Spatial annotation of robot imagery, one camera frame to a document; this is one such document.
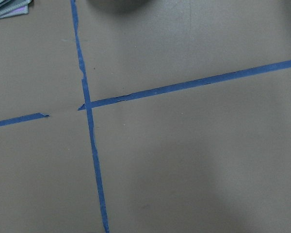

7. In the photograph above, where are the grey folded cloths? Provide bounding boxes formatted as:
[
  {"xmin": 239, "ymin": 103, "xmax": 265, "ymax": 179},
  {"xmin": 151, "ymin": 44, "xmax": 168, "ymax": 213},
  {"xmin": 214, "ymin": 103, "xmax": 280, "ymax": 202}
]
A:
[{"xmin": 0, "ymin": 0, "xmax": 31, "ymax": 19}]

